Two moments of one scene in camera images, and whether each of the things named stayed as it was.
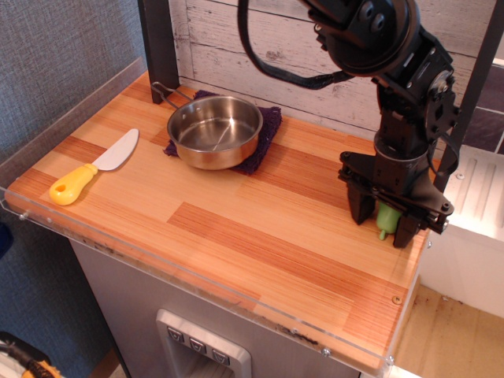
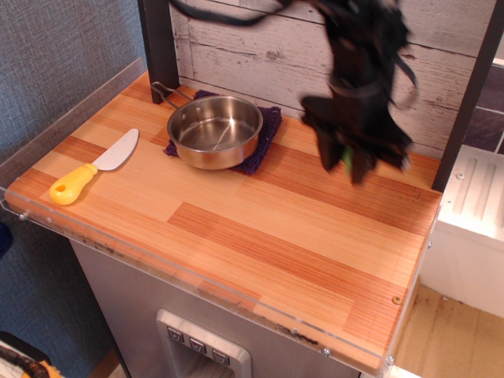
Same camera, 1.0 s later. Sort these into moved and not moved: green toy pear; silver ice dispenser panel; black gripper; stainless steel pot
Moved: black gripper; green toy pear
Not moved: stainless steel pot; silver ice dispenser panel
